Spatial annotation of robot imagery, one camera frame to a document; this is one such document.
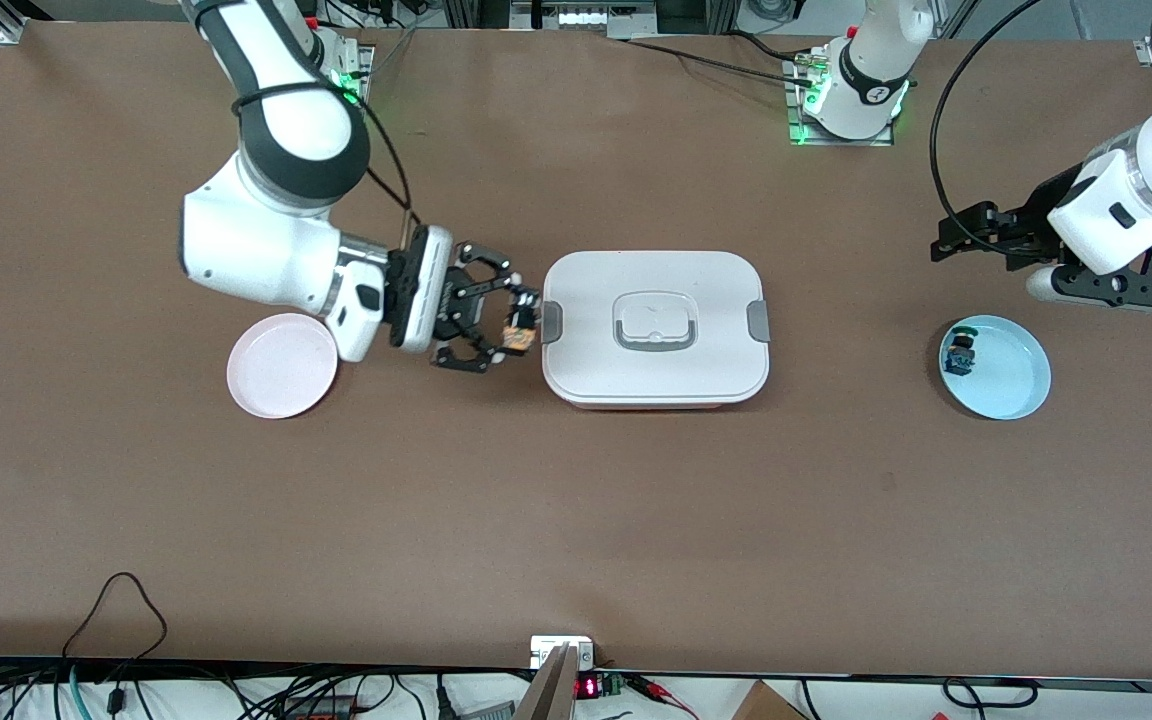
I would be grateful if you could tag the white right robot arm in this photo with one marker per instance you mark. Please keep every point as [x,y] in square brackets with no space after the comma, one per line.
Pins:
[266,250]

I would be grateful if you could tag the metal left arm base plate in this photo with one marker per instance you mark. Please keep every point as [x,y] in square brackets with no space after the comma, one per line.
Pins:
[794,110]

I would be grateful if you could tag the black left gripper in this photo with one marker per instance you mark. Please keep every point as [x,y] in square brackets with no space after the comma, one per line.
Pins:
[1028,226]

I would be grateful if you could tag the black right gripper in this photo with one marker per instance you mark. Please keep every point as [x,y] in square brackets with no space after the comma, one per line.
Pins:
[448,300]

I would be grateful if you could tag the white lunch box grey clips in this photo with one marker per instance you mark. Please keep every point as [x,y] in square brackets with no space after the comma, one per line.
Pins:
[636,370]

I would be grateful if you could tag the orange push-button switch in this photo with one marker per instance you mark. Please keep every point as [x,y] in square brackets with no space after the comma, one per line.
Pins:
[516,337]

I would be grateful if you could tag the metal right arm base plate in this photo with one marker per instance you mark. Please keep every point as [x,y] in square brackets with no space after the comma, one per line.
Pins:
[366,70]

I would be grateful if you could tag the light blue round plate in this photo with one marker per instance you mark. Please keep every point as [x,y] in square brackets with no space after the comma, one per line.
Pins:
[1011,375]

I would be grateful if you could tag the pink round plate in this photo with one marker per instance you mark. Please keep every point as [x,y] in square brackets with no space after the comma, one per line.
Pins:
[281,370]

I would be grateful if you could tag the green blue push-button switch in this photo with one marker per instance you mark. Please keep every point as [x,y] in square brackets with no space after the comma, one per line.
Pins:
[959,352]

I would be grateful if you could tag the red digit display module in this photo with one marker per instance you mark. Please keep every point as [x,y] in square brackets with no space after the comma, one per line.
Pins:
[588,687]

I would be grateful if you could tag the white power strip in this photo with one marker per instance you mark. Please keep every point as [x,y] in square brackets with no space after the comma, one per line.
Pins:
[586,17]

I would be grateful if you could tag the small white socket box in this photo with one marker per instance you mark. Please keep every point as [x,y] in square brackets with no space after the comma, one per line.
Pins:
[546,647]

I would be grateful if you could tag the brown cardboard piece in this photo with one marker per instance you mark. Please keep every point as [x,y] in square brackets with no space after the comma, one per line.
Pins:
[766,705]

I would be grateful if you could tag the grey angled bar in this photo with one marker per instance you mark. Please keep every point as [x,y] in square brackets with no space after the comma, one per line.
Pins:
[551,690]

